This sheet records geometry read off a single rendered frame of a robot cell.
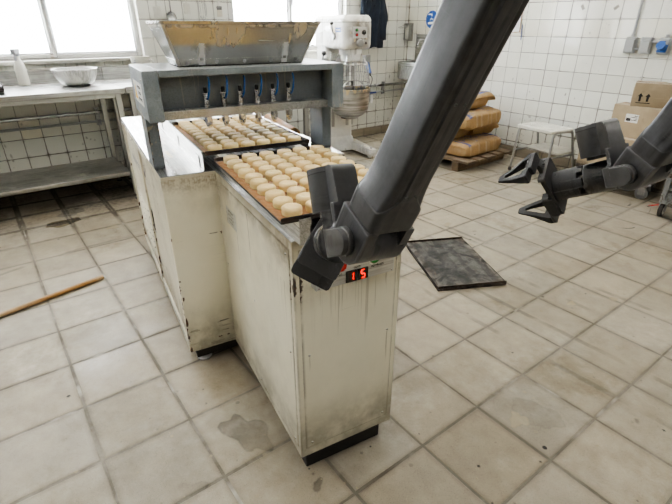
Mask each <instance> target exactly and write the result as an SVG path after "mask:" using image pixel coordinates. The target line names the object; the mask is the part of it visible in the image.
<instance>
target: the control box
mask: <svg viewBox="0 0 672 504"><path fill-rule="evenodd" d="M364 268H365V269H366V272H365V273H366V276H365V278H368V277H371V276H375V275H378V274H382V273H385V272H389V271H393V270H394V257H391V258H385V259H380V260H379V261H378V262H376V263H371V262H370V261H369V262H363V263H358V264H352V265H347V268H346V269H345V270H344V271H343V272H340V273H339V275H338V277H337V279H336V280H334V282H333V283H332V285H331V287H335V286H338V285H342V284H346V283H349V282H353V281H357V280H360V279H364V278H361V277H360V274H361V269H364ZM350 272H353V273H354V279H353V277H351V280H352V279H353V281H349V274H350ZM353 273H351V276H352V275H353ZM311 287H312V288H313V289H314V290H315V291H316V292H317V291H320V290H323V289H321V288H319V287H317V286H316V285H313V284H311ZM331 287H330V288H331Z"/></svg>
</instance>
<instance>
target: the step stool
mask: <svg viewBox="0 0 672 504"><path fill-rule="evenodd" d="M518 127H519V128H518V131H517V135H516V139H515V143H514V148H513V152H512V156H511V160H510V164H509V166H508V170H511V166H512V162H513V158H514V153H515V150H520V149H526V148H529V149H532V150H536V151H537V155H538V157H539V151H540V152H544V153H548V158H549V157H550V156H551V155H555V156H556V157H550V158H551V159H556V158H561V157H566V156H571V162H572V168H573V167H574V152H576V150H574V132H573V128H569V127H564V126H559V125H554V124H549V123H544V122H530V123H523V124H518ZM521 128H522V129H526V130H531V131H535V132H536V135H537V144H532V145H528V146H527V147H521V148H516V145H517V141H518V137H519V133H520V129H521ZM539 132H540V133H544V134H549V135H553V136H552V140H551V144H549V143H539ZM564 133H571V149H570V148H566V147H561V146H557V145H553V143H554V138H555V136H556V135H557V134H564ZM564 154H567V155H564Z"/></svg>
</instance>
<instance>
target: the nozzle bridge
mask: <svg viewBox="0 0 672 504"><path fill-rule="evenodd" d="M128 66H129V71H130V77H131V82H132V87H133V93H134V98H135V103H136V108H137V110H138V111H139V112H140V113H141V119H142V125H143V130H144V136H145V141H146V146H147V152H148V157H149V162H150V163H151V165H152V166H153V168H154V169H155V170H157V169H164V168H166V166H165V161H164V155H163V149H162V143H161V137H160V131H159V125H158V123H164V122H165V121H167V120H178V119H190V118H202V117H213V116H225V115H236V114H248V113H260V112H271V111H283V110H294V109H306V108H310V126H311V143H313V144H316V145H322V146H324V148H327V147H331V107H332V108H335V107H343V63H340V62H333V61H325V60H318V59H311V58H304V59H303V62H302V63H278V64H252V65H227V66H201V67H176V66H173V65H171V64H170V63H144V64H129V65H128ZM275 72H277V74H278V78H279V85H278V92H277V94H276V103H271V99H270V88H271V83H274V86H275V89H276V88H277V77H276V74H275ZM291 72H293V74H294V90H293V93H292V94H291V101H290V102H287V101H286V89H285V88H286V82H290V88H291V90H292V84H293V77H292V73H291ZM259 73H261V75H262V93H261V95H260V102H261V103H260V104H255V99H254V89H255V87H254V85H255V84H258V87H259V90H260V75H259ZM242 74H244V76H245V95H244V105H239V104H238V103H239V102H238V94H237V93H238V92H237V91H238V85H242V90H243V86H244V82H243V76H242ZM225 75H227V78H228V95H227V106H226V107H223V106H222V105H221V104H222V103H221V96H220V92H221V86H224V87H225V92H226V78H225ZM207 76H209V79H210V97H209V100H210V108H205V107H204V102H203V94H202V93H203V87H207V92H208V79H207Z"/></svg>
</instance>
